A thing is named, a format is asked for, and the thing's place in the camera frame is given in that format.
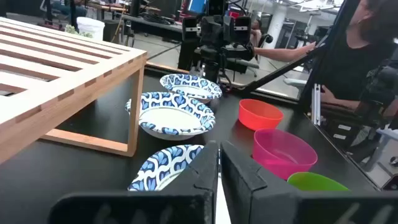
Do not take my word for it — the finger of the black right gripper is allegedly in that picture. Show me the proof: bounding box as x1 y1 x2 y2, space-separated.
182 16 199 43
233 16 252 44

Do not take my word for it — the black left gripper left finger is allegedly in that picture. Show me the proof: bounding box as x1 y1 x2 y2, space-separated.
48 140 220 224

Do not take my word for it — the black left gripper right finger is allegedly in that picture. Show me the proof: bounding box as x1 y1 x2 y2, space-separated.
220 139 398 224

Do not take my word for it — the blue patterned paper bowl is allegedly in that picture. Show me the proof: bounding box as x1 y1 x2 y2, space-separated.
127 144 205 192
124 91 216 141
159 73 223 105

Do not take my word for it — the pink plastic bowl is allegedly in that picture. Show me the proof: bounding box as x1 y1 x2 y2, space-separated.
252 128 318 181

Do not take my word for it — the green plastic bowl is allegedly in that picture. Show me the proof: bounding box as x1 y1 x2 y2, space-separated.
286 171 351 192

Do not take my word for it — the wooden slatted shelf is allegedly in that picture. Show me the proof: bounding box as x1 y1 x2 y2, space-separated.
0 17 149 166

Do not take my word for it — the person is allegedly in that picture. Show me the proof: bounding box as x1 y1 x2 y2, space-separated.
253 0 398 125
249 19 264 47

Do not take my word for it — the computer monitor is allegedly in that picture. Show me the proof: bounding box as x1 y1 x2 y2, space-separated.
187 0 208 15

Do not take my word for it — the black background desk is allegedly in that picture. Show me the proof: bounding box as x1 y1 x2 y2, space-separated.
123 14 184 41

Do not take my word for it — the black bin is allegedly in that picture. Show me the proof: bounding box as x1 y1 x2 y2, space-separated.
102 19 125 44

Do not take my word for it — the orange plastic bowl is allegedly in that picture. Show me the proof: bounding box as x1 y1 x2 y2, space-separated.
238 98 284 131

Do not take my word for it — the black table mat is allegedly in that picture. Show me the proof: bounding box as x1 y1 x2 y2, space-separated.
0 67 382 224

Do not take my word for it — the white bin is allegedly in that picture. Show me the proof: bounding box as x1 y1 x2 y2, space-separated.
76 16 106 41

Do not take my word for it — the black box with white labels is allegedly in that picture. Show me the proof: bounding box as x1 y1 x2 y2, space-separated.
323 119 363 149

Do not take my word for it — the green artificial plant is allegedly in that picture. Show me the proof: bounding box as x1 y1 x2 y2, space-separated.
64 24 94 39

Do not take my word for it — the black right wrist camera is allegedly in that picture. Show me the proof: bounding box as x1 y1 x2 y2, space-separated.
206 0 229 16

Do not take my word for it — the black metal rig frame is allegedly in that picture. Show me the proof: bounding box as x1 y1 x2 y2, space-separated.
239 0 354 113

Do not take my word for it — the silver metal bracket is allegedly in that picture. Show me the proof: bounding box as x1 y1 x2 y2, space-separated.
312 83 322 127

